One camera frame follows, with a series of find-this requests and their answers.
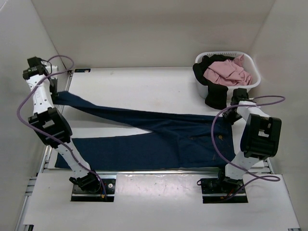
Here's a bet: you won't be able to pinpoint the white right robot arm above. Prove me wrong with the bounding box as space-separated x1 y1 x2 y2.
216 88 282 193

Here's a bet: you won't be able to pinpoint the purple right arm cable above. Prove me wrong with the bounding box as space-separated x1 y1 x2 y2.
210 95 286 181

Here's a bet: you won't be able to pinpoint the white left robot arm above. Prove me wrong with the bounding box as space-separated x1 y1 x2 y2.
23 56 102 193

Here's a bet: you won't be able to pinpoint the small blue label sticker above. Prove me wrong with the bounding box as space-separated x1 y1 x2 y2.
74 68 91 73

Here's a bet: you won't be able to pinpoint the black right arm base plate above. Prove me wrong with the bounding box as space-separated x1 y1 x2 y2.
197 177 248 204

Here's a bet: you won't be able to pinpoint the aluminium table edge rail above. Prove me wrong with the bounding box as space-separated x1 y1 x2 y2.
26 167 271 187

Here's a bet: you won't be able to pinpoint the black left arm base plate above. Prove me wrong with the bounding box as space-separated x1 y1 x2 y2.
71 175 116 203

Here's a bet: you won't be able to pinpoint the pink garment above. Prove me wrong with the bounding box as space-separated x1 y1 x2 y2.
203 55 252 87

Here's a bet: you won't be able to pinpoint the dark blue denim trousers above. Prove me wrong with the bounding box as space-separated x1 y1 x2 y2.
55 91 235 171

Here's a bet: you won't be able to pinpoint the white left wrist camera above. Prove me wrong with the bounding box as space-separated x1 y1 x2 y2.
46 63 59 74

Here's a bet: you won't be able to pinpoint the black garment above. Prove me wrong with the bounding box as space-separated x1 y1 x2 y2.
192 54 234 110

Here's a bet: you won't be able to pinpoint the white laundry basket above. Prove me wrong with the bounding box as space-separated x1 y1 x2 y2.
193 51 261 99

